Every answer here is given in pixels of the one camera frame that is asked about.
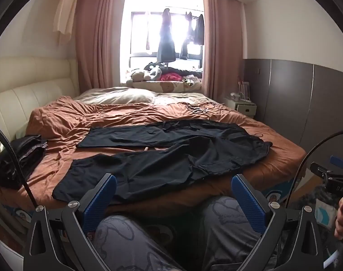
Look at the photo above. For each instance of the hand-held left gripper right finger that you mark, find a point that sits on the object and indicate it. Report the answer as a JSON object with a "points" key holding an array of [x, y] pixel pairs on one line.
{"points": [[249, 203]]}

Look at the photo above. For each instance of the long dark hanging garment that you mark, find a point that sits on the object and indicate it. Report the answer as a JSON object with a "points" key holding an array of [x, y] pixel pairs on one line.
{"points": [[166, 42]]}

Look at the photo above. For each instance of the blue cartoon bed sheet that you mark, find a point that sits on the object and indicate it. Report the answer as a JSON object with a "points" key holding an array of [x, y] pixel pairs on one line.
{"points": [[16, 217]]}

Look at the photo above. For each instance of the cream quilt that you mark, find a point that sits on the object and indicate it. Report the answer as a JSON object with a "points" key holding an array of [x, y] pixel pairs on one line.
{"points": [[118, 96]]}

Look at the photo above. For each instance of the window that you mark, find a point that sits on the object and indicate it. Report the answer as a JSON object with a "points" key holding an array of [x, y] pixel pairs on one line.
{"points": [[149, 2]]}

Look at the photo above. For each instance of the white nightstand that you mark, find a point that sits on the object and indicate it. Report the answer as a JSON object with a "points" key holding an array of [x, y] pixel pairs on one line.
{"points": [[244, 108]]}

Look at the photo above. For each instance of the striped gift bag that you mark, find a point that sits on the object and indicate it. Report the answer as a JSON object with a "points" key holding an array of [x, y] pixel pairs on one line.
{"points": [[243, 89]]}

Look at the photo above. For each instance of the pile of dark clothes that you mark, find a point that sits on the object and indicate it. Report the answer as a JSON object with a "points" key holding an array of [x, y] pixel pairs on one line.
{"points": [[16, 161]]}

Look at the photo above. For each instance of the person's patterned grey legs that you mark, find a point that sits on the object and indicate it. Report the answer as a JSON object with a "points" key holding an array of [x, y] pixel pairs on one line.
{"points": [[225, 231]]}

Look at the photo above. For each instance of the black padded garment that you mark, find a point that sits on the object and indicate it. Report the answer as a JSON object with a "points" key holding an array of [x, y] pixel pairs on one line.
{"points": [[177, 69]]}

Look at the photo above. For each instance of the bear printed cushion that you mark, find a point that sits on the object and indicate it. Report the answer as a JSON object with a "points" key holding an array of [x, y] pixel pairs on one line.
{"points": [[165, 86]]}

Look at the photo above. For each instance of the grey wardrobe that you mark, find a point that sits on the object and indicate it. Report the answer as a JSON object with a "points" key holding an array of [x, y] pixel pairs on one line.
{"points": [[290, 96]]}

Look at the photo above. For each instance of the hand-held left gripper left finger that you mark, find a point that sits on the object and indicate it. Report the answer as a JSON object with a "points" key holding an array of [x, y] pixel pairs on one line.
{"points": [[99, 203]]}

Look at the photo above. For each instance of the black pants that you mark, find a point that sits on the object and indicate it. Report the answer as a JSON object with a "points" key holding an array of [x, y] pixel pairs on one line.
{"points": [[160, 169]]}

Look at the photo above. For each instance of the white and teal bag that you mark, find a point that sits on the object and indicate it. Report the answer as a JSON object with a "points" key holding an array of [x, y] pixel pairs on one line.
{"points": [[323, 214]]}

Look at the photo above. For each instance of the beige plush toy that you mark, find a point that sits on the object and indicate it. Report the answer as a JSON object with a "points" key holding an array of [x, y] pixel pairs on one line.
{"points": [[142, 76]]}

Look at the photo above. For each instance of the cream hanging cloth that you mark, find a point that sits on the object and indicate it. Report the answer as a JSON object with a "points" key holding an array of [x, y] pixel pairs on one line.
{"points": [[66, 11]]}

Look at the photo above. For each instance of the brown blanket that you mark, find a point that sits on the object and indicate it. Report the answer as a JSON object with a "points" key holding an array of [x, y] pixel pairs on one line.
{"points": [[61, 124]]}

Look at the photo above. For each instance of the cream padded headboard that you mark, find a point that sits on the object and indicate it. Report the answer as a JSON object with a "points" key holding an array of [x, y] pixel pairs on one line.
{"points": [[33, 90]]}

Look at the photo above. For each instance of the person's left leg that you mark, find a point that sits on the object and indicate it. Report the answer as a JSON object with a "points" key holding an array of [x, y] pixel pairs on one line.
{"points": [[126, 242]]}

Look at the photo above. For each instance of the pink curtain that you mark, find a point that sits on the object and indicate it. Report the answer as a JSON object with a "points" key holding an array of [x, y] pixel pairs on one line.
{"points": [[222, 48], [98, 39]]}

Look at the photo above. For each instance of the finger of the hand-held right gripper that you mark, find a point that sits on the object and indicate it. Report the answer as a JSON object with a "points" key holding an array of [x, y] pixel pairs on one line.
{"points": [[339, 163], [319, 170]]}

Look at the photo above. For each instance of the red cloth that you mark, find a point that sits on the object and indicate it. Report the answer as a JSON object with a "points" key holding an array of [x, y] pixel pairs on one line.
{"points": [[171, 77]]}

